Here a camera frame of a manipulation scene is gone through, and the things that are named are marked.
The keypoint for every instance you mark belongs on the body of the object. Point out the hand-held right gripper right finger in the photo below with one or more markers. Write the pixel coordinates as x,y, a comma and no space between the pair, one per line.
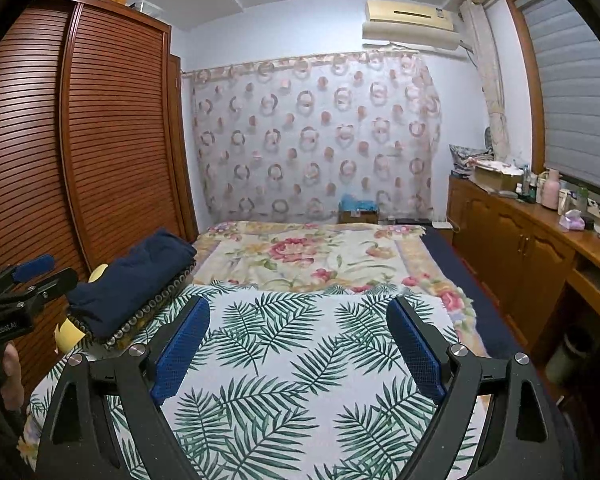
417,345

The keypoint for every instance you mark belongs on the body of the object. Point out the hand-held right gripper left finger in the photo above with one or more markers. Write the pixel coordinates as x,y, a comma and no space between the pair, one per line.
180,350

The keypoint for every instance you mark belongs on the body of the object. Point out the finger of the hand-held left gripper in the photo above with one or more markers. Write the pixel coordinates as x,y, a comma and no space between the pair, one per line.
55,280
35,265

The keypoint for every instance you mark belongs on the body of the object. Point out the navy printed t-shirt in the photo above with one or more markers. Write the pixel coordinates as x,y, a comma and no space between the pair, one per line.
130,275

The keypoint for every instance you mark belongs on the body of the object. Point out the person's left hand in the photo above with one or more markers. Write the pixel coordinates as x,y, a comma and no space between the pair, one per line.
12,375

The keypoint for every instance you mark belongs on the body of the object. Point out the dark circle-patterned pillow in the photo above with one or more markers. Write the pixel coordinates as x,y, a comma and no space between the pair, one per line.
145,312

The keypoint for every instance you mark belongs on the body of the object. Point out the yellow plush toy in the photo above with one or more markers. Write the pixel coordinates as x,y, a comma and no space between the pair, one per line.
67,337

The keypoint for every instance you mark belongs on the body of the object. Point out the navy bed sheet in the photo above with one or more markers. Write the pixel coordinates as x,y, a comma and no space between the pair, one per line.
460,270

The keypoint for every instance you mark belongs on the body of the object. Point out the white leaf-print sheet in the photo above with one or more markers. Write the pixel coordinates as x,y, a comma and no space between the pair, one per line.
290,360

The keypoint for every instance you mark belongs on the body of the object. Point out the white power strip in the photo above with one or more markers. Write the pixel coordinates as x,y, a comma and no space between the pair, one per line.
442,223

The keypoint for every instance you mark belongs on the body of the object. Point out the black flat box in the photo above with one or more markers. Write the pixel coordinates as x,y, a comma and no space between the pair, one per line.
412,221

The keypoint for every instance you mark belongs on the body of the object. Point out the wooden sideboard cabinet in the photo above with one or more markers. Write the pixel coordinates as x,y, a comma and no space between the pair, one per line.
510,245

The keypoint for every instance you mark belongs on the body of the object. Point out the cardboard box with blue cloth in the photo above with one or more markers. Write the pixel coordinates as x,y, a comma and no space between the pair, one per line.
357,215

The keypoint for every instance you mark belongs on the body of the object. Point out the floral blanket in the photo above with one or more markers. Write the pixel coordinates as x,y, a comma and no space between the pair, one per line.
290,255

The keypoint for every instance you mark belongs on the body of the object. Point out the grey waste bin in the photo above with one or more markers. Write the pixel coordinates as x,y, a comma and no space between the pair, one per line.
567,360

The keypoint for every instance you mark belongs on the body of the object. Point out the wooden louvered wardrobe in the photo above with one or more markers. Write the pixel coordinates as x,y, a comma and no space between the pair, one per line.
115,135

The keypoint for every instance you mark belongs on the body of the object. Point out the beige open cardboard box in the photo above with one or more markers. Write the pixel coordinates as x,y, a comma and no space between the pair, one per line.
495,177

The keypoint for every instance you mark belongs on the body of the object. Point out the stack of folded cloths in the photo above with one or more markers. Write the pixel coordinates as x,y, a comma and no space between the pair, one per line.
467,157

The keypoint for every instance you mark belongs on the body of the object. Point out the purple tissue pack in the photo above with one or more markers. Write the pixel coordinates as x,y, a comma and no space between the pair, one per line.
572,220

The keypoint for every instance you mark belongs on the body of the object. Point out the pink thermos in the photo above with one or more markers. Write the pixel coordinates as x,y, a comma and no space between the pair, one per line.
551,190

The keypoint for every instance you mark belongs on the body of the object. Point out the sheer circle-patterned curtain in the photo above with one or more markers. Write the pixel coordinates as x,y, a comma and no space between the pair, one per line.
305,135

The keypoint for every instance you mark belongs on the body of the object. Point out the beige tied curtain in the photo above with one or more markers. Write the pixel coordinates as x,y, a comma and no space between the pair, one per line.
490,85

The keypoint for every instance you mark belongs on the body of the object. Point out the white storage box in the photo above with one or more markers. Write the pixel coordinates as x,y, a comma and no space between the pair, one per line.
147,7

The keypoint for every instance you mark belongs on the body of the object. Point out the grey window blind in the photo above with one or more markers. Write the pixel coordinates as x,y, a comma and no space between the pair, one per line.
580,95

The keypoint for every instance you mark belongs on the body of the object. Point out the beige wall air conditioner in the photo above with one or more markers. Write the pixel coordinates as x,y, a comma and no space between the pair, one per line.
405,15

